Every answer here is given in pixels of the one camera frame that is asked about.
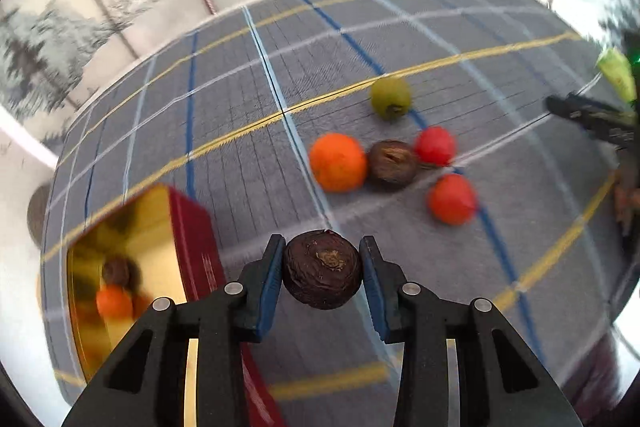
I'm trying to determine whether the red tomato fruit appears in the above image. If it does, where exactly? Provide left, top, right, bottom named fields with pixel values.
left=414, top=126, right=457, bottom=167

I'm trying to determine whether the green round fruit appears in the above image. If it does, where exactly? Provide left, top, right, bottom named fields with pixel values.
left=370, top=76, right=412, bottom=120

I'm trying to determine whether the orange tangerine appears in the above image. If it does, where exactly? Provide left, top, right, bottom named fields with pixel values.
left=309, top=133, right=368, bottom=193

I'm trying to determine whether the smooth orange fruit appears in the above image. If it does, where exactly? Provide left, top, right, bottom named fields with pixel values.
left=96, top=285, right=134, bottom=320

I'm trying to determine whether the dark brown mangosteen fruit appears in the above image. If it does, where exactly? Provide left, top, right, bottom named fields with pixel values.
left=101, top=256, right=140, bottom=289

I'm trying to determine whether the person hand on gripper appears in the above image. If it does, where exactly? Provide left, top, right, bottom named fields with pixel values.
left=614, top=166, right=639, bottom=236

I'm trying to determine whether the gold and red toffee tin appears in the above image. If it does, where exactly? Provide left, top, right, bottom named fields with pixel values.
left=67, top=184, right=283, bottom=426

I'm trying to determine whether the grey plaid tablecloth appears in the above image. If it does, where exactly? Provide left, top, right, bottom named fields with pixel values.
left=41, top=0, right=628, bottom=404

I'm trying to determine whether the dark brown passion fruit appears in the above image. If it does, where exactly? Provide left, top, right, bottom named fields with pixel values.
left=367, top=140, right=419, bottom=188

